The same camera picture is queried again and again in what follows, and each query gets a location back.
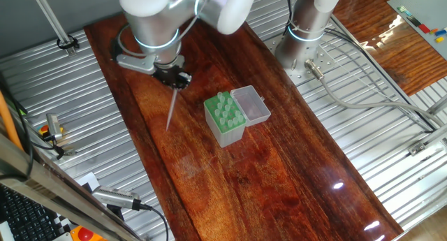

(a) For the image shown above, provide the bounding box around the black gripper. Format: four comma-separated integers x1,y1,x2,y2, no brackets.
152,64,193,90

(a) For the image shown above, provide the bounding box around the clear plastic box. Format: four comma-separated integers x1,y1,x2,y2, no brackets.
229,85,272,128

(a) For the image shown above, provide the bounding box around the glossy long wooden board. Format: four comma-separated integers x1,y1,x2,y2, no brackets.
82,10,405,241

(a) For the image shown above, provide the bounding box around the orange tube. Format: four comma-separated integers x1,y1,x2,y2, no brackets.
0,90,24,152

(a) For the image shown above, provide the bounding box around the orange emergency stop box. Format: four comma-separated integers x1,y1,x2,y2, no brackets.
68,225,108,241

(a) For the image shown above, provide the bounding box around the black keyboard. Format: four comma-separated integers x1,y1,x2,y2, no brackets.
0,184,59,241

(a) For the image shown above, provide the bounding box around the short wooden board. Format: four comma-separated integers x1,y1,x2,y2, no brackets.
333,0,447,97

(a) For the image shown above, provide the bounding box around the black brick strip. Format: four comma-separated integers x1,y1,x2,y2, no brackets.
406,15,423,28

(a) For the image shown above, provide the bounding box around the grey building brick baseplate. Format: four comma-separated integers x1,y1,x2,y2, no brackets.
386,0,447,60

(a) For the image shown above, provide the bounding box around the wrist camera with silver bracket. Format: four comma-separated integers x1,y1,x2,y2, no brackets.
110,36,157,75

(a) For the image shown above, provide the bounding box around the black camera cable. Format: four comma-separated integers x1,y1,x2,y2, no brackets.
134,200,171,241

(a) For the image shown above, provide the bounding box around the metal camera foot bracket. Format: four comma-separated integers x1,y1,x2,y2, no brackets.
52,143,77,157

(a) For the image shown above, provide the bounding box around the small silver depth camera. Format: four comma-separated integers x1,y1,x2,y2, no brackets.
45,112,64,141

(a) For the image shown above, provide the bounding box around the silver ribbed depth camera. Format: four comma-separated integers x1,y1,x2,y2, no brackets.
91,184,143,211

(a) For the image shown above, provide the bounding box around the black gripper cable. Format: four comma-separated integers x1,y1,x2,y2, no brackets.
283,0,296,38

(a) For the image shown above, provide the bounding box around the grey cable with metal connector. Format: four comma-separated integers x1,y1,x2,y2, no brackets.
304,58,447,129

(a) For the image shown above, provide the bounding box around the aluminium camera pole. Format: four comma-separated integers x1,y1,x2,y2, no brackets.
29,0,78,57

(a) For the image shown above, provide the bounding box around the black camera stand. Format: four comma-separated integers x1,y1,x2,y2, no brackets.
105,204,126,221

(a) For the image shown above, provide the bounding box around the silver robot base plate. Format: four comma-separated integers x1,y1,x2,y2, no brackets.
267,33,338,87

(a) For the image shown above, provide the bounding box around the black loose cable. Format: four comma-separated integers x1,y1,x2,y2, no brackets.
0,71,35,181

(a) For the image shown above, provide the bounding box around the shiny metal frame bar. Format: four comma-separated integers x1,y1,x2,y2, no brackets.
0,131,142,241

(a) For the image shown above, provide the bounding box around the aluminium strut with bracket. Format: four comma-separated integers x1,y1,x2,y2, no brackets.
407,124,447,157

